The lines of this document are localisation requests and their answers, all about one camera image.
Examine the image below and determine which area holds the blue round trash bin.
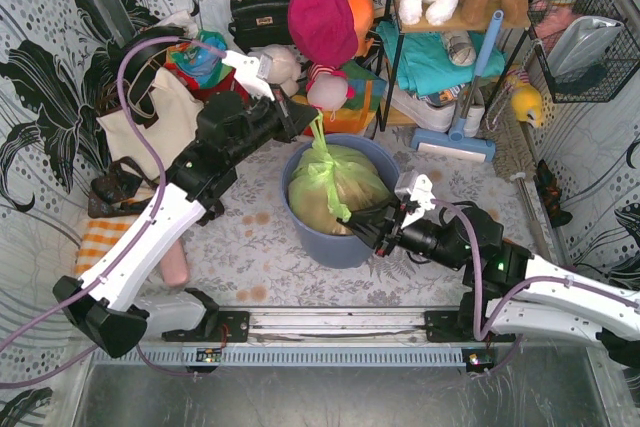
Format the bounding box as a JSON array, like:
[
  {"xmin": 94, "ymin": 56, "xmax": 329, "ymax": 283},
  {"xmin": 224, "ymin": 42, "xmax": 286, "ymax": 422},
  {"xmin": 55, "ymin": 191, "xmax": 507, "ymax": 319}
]
[{"xmin": 279, "ymin": 133, "xmax": 400, "ymax": 269}]

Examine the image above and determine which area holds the green trash bag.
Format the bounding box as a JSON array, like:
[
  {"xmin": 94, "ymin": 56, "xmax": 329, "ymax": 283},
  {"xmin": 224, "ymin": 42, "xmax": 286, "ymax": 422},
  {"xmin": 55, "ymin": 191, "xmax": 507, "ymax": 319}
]
[{"xmin": 287, "ymin": 115, "xmax": 390, "ymax": 236}]

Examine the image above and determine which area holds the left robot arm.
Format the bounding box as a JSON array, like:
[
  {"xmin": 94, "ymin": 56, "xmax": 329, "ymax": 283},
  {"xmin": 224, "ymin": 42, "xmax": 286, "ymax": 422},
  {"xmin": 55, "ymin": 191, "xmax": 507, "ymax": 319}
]
[{"xmin": 53, "ymin": 91, "xmax": 318, "ymax": 358}]

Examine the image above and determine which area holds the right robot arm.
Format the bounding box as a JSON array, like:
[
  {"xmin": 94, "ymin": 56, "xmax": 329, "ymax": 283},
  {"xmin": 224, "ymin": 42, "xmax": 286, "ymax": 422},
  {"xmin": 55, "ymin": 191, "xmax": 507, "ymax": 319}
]
[{"xmin": 342, "ymin": 198, "xmax": 639, "ymax": 368}]

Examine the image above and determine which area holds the colourful printed bag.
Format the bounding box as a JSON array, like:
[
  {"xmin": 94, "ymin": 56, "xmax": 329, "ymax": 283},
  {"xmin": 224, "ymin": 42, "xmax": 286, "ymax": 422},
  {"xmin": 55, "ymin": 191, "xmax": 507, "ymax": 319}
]
[{"xmin": 164, "ymin": 42, "xmax": 232, "ymax": 90}]

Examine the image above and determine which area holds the cream canvas tote bag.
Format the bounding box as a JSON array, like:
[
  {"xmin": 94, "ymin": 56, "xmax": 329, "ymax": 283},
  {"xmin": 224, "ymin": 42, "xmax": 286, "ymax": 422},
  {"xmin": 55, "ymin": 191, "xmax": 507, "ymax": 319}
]
[{"xmin": 98, "ymin": 67, "xmax": 203, "ymax": 179}]

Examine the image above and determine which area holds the magenta cloth bag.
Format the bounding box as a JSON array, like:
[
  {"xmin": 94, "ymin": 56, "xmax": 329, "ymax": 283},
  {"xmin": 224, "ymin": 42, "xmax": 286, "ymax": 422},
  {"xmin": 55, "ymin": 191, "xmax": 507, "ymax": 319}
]
[{"xmin": 288, "ymin": 0, "xmax": 358, "ymax": 68}]

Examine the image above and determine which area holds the brown patterned bag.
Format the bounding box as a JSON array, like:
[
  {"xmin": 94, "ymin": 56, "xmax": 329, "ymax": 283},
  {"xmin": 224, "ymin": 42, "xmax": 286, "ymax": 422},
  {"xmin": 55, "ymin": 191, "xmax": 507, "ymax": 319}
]
[{"xmin": 88, "ymin": 154, "xmax": 237, "ymax": 226}]

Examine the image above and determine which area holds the pink faced plush doll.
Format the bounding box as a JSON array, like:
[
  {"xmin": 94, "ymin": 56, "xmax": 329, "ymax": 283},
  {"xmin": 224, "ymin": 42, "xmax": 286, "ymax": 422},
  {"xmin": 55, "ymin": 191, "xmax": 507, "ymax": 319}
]
[{"xmin": 306, "ymin": 63, "xmax": 355, "ymax": 114}]

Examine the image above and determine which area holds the red cloth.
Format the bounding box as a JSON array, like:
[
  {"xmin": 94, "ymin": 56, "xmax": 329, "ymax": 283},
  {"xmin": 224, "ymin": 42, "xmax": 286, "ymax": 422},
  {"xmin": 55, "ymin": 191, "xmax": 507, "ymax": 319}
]
[{"xmin": 176, "ymin": 66, "xmax": 249, "ymax": 102}]

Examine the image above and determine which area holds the cream plush lamb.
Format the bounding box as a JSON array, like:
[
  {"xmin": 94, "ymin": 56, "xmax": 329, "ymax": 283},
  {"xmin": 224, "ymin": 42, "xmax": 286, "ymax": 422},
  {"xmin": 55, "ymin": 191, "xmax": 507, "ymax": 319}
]
[{"xmin": 261, "ymin": 44, "xmax": 302, "ymax": 97}]

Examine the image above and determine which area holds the rainbow striped cloth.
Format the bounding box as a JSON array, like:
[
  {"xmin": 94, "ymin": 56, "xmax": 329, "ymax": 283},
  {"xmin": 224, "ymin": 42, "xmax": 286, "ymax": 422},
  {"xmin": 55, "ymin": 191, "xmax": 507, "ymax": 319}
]
[{"xmin": 293, "ymin": 60, "xmax": 387, "ymax": 134}]

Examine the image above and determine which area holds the black leather handbag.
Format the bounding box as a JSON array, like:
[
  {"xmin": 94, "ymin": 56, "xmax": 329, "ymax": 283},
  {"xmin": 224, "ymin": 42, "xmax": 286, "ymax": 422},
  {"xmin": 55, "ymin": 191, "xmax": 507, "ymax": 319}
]
[{"xmin": 228, "ymin": 0, "xmax": 294, "ymax": 52}]

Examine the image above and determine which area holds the blue floor sweeper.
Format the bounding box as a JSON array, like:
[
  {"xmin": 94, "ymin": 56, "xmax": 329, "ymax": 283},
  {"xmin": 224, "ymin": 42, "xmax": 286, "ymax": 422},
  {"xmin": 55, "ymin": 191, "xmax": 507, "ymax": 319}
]
[{"xmin": 411, "ymin": 9, "xmax": 504, "ymax": 162}]

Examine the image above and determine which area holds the black orange toy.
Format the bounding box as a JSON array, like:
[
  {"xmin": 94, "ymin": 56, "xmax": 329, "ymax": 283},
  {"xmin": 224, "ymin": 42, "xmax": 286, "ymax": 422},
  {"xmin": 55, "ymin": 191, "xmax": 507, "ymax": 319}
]
[{"xmin": 534, "ymin": 159, "xmax": 573, "ymax": 228}]

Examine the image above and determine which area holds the white sneaker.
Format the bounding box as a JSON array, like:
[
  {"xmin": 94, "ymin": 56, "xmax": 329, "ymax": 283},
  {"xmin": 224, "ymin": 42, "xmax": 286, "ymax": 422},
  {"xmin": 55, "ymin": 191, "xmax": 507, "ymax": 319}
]
[{"xmin": 391, "ymin": 90, "xmax": 485, "ymax": 137}]

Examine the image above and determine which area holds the orange plush toy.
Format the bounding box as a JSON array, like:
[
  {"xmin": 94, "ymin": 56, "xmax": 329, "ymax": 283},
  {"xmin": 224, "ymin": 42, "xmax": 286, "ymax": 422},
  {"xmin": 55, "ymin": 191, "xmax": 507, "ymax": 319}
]
[{"xmin": 347, "ymin": 0, "xmax": 374, "ymax": 57}]

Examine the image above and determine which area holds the teal folded cloth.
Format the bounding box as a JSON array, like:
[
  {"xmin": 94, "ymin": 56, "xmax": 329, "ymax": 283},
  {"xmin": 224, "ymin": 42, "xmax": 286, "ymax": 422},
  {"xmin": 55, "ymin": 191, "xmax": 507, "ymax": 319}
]
[{"xmin": 376, "ymin": 21, "xmax": 506, "ymax": 96}]

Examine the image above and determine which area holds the black round hat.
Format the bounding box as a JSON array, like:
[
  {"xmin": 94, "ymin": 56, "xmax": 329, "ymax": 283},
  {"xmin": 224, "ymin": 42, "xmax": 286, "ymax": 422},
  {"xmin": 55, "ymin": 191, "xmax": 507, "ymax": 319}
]
[{"xmin": 109, "ymin": 26, "xmax": 186, "ymax": 81}]

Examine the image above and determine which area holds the yellow plush duck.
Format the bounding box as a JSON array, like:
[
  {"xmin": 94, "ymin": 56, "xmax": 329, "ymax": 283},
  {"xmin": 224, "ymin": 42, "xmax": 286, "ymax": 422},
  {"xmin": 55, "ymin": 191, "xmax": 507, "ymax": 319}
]
[{"xmin": 506, "ymin": 70, "xmax": 544, "ymax": 128}]

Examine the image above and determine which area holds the grey patterned ball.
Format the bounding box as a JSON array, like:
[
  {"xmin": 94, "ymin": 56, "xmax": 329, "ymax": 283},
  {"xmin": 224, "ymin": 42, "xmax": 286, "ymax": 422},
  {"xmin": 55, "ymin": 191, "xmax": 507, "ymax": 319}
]
[{"xmin": 441, "ymin": 30, "xmax": 476, "ymax": 67}]

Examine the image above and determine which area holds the orange white checked towel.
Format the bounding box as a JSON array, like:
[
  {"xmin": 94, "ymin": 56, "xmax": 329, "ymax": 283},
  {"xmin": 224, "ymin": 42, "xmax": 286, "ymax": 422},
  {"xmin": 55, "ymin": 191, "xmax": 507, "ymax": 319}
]
[{"xmin": 74, "ymin": 215, "xmax": 137, "ymax": 276}]

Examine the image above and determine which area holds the silver foil pouch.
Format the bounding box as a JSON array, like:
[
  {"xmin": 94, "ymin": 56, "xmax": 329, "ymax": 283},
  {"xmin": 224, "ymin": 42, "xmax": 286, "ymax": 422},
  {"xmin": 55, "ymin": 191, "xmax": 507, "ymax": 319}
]
[{"xmin": 547, "ymin": 16, "xmax": 625, "ymax": 77}]

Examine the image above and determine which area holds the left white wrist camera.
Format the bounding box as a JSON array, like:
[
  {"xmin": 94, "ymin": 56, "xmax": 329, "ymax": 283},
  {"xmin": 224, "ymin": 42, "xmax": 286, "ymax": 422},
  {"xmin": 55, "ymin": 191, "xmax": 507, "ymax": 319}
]
[{"xmin": 222, "ymin": 50, "xmax": 275, "ymax": 101}]

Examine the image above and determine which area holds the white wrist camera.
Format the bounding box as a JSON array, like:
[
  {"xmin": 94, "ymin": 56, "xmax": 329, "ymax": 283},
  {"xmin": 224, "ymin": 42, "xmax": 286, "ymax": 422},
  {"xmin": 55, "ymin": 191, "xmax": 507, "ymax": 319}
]
[
  {"xmin": 394, "ymin": 170, "xmax": 435, "ymax": 229},
  {"xmin": 222, "ymin": 50, "xmax": 275, "ymax": 101}
]

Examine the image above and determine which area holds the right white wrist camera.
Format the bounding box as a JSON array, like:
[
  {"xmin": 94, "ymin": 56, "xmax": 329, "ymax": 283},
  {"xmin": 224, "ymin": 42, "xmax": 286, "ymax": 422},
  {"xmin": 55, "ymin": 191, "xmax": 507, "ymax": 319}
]
[{"xmin": 394, "ymin": 170, "xmax": 435, "ymax": 229}]

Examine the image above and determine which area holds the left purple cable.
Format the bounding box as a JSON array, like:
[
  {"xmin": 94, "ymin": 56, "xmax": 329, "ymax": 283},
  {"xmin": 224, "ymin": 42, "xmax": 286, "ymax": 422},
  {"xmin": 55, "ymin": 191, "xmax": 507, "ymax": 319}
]
[{"xmin": 0, "ymin": 36, "xmax": 226, "ymax": 391}]

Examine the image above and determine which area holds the black wire basket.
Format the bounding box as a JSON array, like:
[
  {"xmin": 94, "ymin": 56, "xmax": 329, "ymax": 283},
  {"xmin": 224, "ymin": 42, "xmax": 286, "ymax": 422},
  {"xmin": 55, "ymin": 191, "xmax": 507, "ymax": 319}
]
[{"xmin": 528, "ymin": 0, "xmax": 639, "ymax": 103}]

